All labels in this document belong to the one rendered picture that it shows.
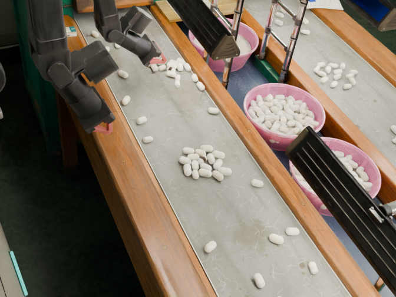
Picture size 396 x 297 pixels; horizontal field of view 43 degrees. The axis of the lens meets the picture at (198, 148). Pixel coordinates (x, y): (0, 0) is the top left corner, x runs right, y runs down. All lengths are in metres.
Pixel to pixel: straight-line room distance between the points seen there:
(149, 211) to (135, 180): 0.11
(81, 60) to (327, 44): 1.30
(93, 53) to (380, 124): 1.08
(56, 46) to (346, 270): 0.84
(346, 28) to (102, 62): 1.38
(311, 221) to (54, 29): 0.81
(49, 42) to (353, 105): 1.17
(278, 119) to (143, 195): 0.56
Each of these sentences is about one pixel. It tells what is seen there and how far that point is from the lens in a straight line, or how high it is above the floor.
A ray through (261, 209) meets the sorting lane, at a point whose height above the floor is 0.74.
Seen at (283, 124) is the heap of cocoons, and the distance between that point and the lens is 1.63.
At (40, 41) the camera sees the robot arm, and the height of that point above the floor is 1.28.
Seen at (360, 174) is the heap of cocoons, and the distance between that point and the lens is 1.58.
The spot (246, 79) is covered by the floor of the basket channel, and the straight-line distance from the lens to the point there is 1.90.
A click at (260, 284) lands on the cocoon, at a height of 0.76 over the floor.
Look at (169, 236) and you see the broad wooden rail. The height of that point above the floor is 0.76.
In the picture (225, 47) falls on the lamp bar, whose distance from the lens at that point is 1.31.
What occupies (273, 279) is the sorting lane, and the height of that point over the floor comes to 0.74.
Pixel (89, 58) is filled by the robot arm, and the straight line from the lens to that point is 0.99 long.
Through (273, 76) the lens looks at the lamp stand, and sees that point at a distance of 1.88.
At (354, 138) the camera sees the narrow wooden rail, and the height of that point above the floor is 0.76.
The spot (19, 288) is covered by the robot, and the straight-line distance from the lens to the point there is 1.78.
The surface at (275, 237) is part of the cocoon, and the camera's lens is 1.30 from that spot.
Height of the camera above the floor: 1.78
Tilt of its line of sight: 44 degrees down
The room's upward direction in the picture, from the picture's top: 9 degrees clockwise
